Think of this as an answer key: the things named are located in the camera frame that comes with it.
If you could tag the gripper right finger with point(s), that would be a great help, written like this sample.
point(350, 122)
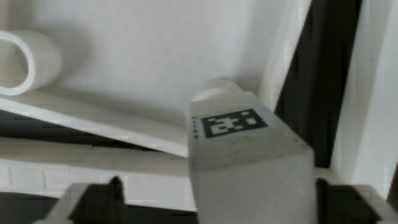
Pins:
point(348, 206)

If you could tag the white square tabletop part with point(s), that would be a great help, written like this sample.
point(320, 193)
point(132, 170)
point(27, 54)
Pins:
point(146, 48)

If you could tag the white leg with tag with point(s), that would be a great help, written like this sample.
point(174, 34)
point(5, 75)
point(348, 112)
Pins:
point(251, 161)

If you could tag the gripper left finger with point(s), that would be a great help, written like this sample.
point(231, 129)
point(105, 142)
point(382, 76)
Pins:
point(91, 204)

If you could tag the white U-shaped obstacle fence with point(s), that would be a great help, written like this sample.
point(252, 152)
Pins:
point(366, 138)

